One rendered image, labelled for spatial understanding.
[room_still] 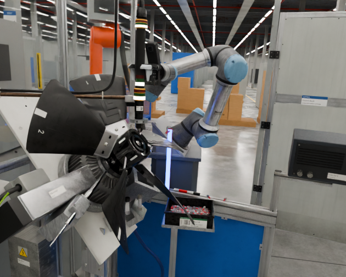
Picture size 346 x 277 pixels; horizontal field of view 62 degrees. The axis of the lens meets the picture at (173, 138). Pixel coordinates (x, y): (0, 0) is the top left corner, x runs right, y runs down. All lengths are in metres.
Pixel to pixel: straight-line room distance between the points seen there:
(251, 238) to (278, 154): 1.44
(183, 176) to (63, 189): 0.91
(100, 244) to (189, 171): 0.77
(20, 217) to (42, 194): 0.10
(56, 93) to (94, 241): 0.51
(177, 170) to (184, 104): 8.66
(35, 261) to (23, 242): 0.08
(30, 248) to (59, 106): 0.58
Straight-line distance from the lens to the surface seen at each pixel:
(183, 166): 1.68
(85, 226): 1.09
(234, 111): 8.55
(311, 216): 3.08
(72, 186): 0.96
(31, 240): 1.25
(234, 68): 1.39
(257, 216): 1.48
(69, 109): 0.92
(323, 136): 1.36
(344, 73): 2.81
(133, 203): 1.18
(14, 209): 0.84
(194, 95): 10.22
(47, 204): 0.89
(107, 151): 1.01
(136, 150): 0.98
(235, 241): 1.58
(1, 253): 1.77
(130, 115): 1.10
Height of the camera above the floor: 1.48
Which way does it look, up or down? 13 degrees down
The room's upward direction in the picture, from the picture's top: 3 degrees clockwise
